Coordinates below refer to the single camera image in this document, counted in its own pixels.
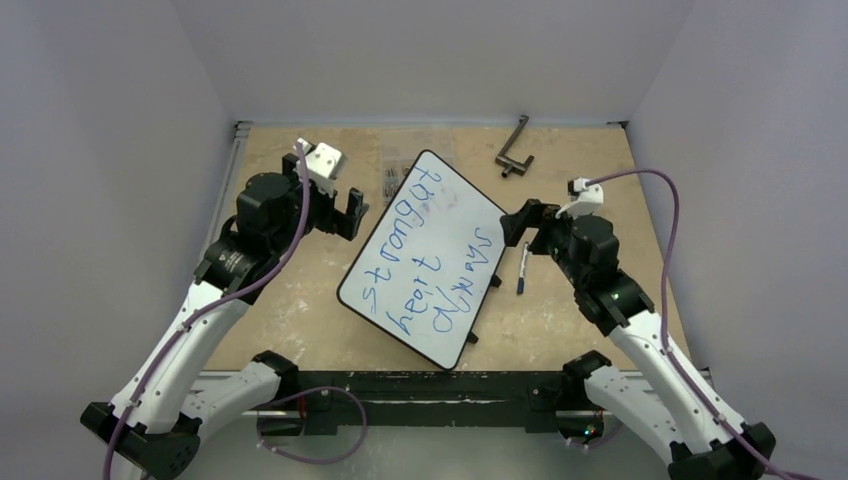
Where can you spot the clear plastic screw box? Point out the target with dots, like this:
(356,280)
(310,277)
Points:
(400,147)

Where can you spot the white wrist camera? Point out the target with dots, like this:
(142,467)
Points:
(586,198)
(324,164)

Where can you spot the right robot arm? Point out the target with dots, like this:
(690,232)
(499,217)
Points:
(684,421)

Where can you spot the white whiteboard black frame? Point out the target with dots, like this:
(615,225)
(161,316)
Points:
(424,271)

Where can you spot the aluminium rail frame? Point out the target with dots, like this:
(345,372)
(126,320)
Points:
(218,199)

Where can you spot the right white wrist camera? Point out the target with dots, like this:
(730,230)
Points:
(586,198)

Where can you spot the white marker pen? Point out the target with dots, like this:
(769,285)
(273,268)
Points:
(521,281)

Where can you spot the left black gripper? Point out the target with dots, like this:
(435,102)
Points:
(336,221)

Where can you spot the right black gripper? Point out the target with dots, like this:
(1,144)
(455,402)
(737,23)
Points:
(535,225)

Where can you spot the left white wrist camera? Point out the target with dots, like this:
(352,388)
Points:
(324,164)

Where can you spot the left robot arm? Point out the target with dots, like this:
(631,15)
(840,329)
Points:
(154,426)

